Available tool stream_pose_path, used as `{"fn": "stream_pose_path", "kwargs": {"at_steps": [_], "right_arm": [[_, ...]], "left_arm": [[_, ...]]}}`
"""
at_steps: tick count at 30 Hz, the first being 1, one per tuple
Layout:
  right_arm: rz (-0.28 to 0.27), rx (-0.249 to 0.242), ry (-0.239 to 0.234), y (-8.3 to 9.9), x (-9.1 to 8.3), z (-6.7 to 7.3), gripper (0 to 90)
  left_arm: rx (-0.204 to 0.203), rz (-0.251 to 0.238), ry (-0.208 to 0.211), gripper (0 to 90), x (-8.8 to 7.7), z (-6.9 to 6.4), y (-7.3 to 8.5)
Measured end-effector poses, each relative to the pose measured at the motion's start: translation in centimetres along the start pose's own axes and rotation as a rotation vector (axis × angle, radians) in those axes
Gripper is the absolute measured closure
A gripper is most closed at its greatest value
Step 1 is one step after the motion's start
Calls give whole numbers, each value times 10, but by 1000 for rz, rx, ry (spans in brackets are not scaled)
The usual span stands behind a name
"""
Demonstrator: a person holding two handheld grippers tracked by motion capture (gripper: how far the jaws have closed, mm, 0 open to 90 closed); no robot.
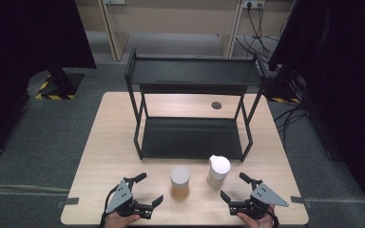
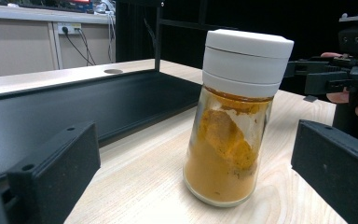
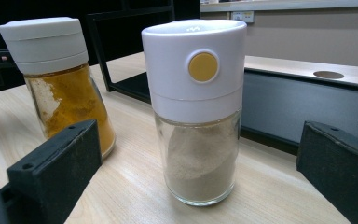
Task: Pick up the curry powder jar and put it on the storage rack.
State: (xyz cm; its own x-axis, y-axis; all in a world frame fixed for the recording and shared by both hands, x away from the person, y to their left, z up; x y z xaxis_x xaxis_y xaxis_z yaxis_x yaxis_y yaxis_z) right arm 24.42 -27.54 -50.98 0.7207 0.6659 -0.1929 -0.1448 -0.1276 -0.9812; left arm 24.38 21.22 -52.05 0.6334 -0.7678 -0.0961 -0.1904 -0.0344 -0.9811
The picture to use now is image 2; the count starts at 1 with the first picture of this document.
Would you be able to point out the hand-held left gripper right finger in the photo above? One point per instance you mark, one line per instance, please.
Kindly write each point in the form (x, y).
(338, 174)

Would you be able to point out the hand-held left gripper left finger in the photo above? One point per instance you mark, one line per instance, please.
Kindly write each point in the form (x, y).
(56, 174)

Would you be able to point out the black two-tier metal rack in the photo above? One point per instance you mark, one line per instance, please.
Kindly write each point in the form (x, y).
(74, 118)

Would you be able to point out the glass jar of orange powder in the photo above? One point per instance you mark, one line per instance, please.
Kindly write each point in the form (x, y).
(223, 155)

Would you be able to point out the beige office partition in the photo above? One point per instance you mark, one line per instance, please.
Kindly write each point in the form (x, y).
(12, 49)

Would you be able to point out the blurred equipment pile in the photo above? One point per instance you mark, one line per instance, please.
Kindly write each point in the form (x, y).
(84, 5)

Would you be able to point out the white wall socket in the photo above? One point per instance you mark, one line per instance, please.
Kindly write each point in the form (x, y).
(71, 27)

